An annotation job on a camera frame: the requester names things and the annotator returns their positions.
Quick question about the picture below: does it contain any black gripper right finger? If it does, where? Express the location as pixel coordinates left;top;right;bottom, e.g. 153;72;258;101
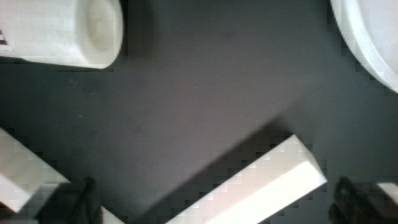
329;177;398;224

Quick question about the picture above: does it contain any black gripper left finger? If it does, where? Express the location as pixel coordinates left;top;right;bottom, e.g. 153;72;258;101
0;176;105;224

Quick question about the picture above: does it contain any white cylindrical table leg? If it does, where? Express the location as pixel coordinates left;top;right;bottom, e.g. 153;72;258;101
0;0;123;69

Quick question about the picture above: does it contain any white round table top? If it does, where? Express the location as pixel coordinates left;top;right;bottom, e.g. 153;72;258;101
329;0;398;93

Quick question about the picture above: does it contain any white left fence bar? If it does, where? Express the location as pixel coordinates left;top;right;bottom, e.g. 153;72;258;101
0;129;125;224

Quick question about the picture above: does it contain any white fence bar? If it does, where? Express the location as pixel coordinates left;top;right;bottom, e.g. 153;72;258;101
0;129;125;224
166;136;327;224

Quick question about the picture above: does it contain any white front fence bar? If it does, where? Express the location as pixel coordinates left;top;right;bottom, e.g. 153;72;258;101
166;136;327;224

